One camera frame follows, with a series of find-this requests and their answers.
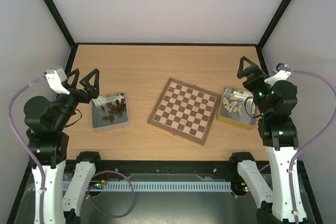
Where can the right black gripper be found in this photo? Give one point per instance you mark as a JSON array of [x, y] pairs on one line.
[[252, 80]]

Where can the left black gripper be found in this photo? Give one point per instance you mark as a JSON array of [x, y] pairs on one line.
[[92, 92]]

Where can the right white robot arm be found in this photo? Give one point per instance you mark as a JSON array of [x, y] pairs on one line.
[[275, 98]]

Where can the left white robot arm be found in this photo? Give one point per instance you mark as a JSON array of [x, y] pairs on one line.
[[48, 143]]

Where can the pile of dark chess pieces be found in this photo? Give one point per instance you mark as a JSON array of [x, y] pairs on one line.
[[114, 109]]

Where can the wooden chess board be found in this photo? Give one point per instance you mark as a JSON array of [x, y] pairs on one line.
[[185, 110]]

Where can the gold tin tray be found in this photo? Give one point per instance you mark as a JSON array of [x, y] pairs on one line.
[[244, 121]]

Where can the pink tin tray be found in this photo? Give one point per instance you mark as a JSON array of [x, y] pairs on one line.
[[99, 109]]

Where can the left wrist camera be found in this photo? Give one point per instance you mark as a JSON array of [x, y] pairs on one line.
[[56, 74]]

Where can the black frame rail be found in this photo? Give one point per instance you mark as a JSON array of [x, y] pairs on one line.
[[214, 169]]

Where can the light blue cable duct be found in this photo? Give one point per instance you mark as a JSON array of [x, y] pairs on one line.
[[219, 187]]

